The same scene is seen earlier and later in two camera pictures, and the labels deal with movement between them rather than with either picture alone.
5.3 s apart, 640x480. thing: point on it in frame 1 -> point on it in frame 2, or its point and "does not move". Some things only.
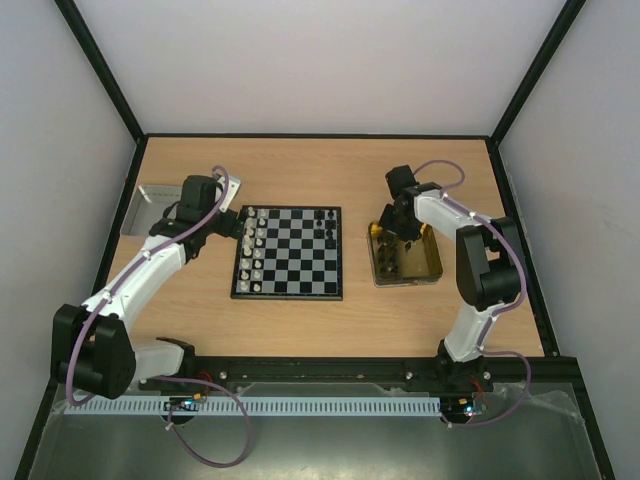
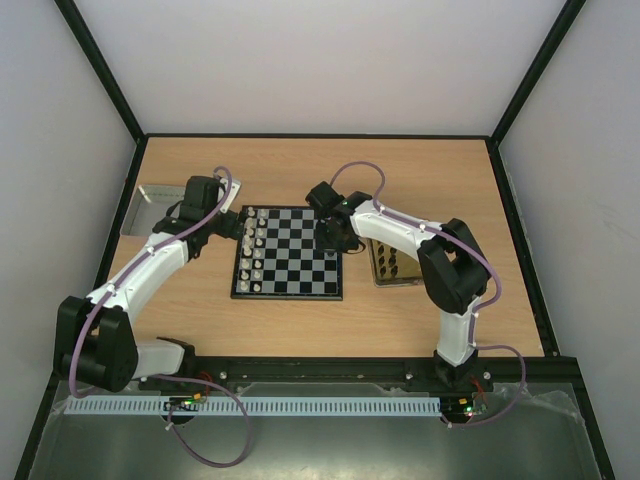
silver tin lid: x=149 y=204 does not move
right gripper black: x=395 y=226 -> x=329 y=238
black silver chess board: x=289 y=253 does not move
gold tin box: x=396 y=261 does not move
